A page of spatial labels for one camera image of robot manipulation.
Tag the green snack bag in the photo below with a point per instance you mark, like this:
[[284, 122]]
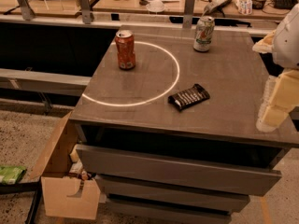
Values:
[[10, 175]]

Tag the green white 7up can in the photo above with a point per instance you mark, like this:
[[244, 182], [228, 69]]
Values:
[[203, 33]]

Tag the metal bracket left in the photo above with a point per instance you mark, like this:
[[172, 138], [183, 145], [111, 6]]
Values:
[[26, 11]]

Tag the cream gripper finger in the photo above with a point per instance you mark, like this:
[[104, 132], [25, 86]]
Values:
[[280, 97], [265, 45]]

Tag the metal bracket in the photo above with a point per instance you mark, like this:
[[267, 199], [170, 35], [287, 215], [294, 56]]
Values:
[[26, 11], [86, 11], [188, 13]]

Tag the white bowl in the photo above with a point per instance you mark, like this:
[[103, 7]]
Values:
[[155, 6]]

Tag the patterned paper cup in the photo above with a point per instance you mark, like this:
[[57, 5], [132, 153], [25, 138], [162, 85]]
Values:
[[244, 6]]

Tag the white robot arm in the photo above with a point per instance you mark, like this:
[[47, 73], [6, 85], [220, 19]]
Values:
[[285, 51]]

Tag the open cardboard box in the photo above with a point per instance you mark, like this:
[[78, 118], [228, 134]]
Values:
[[64, 196]]

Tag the grey drawer cabinet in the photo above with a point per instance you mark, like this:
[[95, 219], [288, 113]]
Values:
[[198, 165]]

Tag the black chocolate rxbar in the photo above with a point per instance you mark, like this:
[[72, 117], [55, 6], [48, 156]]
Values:
[[190, 97]]

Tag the black mesh cup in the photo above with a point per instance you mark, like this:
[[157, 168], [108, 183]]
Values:
[[258, 4]]

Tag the grey stapler device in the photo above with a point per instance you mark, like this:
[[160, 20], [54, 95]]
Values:
[[213, 5]]

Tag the orange soda can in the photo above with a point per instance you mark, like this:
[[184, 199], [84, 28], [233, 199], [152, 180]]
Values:
[[125, 44]]

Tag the metal bracket middle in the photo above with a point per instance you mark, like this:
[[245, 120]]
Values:
[[86, 11]]

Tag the metal bracket right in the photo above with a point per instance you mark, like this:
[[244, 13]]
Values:
[[188, 13]]

